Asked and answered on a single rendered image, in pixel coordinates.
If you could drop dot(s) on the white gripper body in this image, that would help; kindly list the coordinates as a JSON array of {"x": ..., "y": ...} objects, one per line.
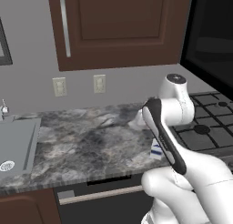
[{"x": 138, "y": 120}]

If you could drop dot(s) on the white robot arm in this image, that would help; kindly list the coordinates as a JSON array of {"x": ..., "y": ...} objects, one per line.
[{"x": 188, "y": 185}]

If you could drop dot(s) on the black microwave oven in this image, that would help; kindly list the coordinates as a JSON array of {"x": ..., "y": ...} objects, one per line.
[{"x": 209, "y": 36}]

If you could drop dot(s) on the dark brown base cupboard door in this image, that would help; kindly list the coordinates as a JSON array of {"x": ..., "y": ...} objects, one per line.
[{"x": 27, "y": 208}]

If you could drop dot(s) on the black gas hob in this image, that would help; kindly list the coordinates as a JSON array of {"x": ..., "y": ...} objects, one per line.
[{"x": 212, "y": 124}]

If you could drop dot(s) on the black dishwasher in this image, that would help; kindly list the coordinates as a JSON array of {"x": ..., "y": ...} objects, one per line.
[{"x": 103, "y": 208}]

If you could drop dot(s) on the grey steel sink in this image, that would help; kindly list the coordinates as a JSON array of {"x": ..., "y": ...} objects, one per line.
[{"x": 15, "y": 142}]

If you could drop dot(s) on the silver tap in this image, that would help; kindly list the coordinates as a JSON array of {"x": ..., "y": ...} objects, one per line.
[{"x": 3, "y": 109}]

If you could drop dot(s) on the dark framed window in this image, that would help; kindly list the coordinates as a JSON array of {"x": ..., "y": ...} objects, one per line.
[{"x": 4, "y": 45}]

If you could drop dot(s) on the cream wall socket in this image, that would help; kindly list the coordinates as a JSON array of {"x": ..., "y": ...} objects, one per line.
[
  {"x": 59, "y": 86},
  {"x": 99, "y": 83}
]

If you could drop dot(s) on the dark brown wall cupboard door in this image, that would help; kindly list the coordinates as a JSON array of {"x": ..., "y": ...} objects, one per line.
[{"x": 121, "y": 27}]

